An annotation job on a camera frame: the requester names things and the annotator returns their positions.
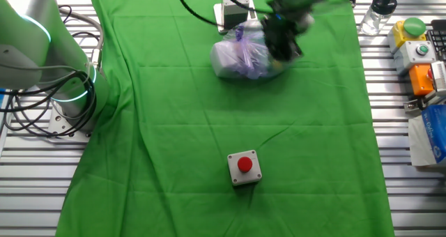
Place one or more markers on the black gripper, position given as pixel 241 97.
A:
pixel 285 24

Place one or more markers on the clear plastic bag of things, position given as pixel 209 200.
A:
pixel 237 59

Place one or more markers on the clear spray bottle black cap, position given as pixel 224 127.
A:
pixel 378 12

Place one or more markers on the green cloth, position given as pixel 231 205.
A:
pixel 209 125

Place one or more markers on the yellow box green mushroom button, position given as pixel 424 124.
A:
pixel 406 31

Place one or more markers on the red button box black base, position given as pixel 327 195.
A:
pixel 244 167

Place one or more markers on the gray box green button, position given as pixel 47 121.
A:
pixel 416 54

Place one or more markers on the orange box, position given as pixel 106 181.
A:
pixel 420 79

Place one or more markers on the black keyboard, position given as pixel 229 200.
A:
pixel 438 38

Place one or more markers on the blue tissue pack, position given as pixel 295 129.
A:
pixel 430 136

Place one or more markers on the small aluminium bracket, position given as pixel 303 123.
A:
pixel 418 102

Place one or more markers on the silver ridged camera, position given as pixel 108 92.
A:
pixel 439 75

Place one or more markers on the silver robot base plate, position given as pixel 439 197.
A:
pixel 55 125

